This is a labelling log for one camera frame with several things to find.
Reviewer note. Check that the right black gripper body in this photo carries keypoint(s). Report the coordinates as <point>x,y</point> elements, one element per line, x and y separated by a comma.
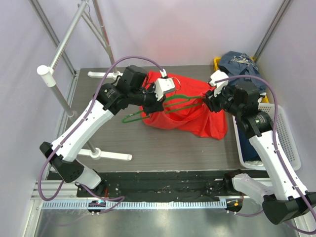
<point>212,101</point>

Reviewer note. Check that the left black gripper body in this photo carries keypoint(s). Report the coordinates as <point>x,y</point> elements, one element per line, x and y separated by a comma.
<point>150,102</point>

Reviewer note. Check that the red tank top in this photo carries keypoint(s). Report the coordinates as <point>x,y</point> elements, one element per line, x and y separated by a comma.
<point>192,116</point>

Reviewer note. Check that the yellow plastic tray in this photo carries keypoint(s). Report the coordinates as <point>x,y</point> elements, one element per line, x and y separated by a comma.
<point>263,99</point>

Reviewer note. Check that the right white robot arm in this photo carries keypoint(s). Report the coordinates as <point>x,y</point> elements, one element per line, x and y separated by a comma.
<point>287,198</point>

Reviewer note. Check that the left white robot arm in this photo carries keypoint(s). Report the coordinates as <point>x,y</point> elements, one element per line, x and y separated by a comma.
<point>130,88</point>

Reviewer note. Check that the grey clothes hanger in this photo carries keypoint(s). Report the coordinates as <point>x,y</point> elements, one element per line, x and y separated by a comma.
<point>88,20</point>

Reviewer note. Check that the blue grey garment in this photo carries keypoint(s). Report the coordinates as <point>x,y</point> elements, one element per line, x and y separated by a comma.
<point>235,64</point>

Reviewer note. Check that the navy garment in basket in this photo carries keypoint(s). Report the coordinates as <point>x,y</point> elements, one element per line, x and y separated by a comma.
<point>247,150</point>

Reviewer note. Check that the white plastic laundry basket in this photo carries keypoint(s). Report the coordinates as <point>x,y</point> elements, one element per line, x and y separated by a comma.
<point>286,141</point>

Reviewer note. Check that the metal clothes rack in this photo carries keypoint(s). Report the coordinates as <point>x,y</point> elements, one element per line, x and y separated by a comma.
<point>46,72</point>

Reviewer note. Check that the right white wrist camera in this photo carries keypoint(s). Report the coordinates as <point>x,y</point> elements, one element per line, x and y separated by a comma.
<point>218,79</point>

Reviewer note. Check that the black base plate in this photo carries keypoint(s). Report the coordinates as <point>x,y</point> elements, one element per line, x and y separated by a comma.
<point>162,186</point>

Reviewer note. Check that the white slotted cable duct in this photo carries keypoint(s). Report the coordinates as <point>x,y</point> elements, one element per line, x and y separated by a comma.
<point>83,204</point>

